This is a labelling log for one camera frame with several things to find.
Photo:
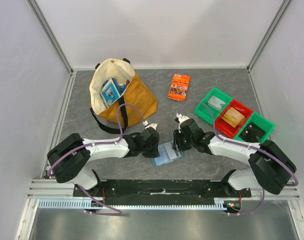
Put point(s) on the slotted cable duct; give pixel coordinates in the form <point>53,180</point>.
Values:
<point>88,204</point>

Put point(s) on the blue box in bag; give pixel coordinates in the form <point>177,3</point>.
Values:
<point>111,90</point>

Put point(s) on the aluminium frame post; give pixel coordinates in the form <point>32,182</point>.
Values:
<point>50,34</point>
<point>269,32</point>

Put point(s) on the green bin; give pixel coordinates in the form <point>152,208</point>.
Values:
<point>262,122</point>
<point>206,112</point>

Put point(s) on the blue card holder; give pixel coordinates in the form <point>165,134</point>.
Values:
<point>166,154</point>

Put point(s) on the silver cards in bin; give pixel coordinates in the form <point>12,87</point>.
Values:
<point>216,103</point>

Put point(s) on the orange screw box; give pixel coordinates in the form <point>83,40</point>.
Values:
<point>179,87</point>

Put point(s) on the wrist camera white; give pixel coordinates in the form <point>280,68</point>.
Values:
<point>149,125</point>
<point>181,118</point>

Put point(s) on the gold cards in bin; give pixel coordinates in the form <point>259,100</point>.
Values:
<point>233,117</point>

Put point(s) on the black cards in bin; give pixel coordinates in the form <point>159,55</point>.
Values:
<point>252,133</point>

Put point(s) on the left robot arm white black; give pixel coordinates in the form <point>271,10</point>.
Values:
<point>68,158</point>

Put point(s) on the right aluminium frame post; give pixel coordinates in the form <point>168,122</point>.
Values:
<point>269,32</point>

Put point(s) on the tan tote bag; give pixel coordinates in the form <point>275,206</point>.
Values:
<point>135,104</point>

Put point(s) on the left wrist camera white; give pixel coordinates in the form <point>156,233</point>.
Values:
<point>149,125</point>

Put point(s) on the green bin near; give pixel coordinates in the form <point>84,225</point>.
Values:
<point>262,122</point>

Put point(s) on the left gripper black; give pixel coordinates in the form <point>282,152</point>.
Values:
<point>155,153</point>

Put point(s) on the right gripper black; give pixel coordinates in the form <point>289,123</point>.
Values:
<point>179,141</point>

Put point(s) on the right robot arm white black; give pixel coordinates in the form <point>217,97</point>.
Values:
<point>269,167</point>

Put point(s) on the green bin far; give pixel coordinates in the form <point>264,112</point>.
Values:
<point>206,112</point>

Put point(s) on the left aluminium frame post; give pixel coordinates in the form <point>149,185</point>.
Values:
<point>50,34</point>

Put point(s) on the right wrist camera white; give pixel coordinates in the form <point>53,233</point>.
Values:
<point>181,118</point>

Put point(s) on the red bin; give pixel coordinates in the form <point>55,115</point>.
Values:
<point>227,129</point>

